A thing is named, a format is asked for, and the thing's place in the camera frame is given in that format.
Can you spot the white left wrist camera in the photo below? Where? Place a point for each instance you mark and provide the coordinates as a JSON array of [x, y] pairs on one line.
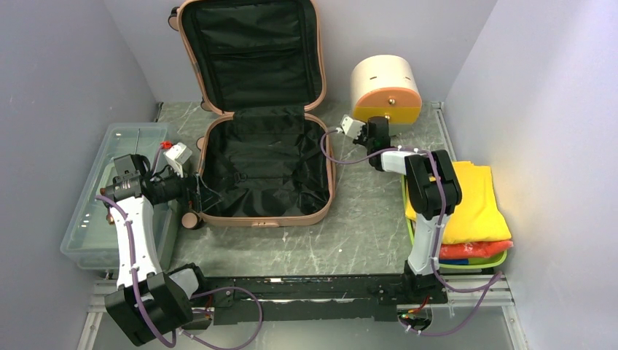
[[178, 157]]

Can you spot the red white tie-dye cloth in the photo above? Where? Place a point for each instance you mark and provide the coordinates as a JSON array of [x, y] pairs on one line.
[[480, 249]]

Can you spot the cream orange drawer cabinet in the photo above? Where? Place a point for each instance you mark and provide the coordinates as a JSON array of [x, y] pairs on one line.
[[384, 86]]

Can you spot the pink hard-shell suitcase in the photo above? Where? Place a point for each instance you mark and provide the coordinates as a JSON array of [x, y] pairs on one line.
[[259, 67]]

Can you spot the yellow cloth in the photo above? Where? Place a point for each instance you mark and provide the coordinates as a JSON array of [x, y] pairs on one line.
[[476, 218]]

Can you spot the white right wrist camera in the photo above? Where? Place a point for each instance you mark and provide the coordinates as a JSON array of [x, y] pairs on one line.
[[350, 127]]

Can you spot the clear plastic storage box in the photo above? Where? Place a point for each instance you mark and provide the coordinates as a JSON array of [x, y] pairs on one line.
[[90, 241]]

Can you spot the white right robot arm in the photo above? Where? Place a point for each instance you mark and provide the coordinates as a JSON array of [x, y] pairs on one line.
[[433, 191]]

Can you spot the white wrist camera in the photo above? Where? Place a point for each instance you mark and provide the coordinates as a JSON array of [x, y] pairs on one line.
[[350, 127], [178, 157]]

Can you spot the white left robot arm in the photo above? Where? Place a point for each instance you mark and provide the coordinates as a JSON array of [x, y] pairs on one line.
[[148, 302]]

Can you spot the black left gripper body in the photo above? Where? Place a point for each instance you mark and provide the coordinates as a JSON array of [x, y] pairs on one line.
[[174, 187]]

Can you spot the blue towel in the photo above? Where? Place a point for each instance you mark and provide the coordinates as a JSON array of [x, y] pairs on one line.
[[456, 262]]

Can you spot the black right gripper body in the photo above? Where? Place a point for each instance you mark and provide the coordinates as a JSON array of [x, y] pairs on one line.
[[364, 140]]

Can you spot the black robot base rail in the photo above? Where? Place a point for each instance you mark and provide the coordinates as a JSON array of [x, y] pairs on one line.
[[381, 297]]

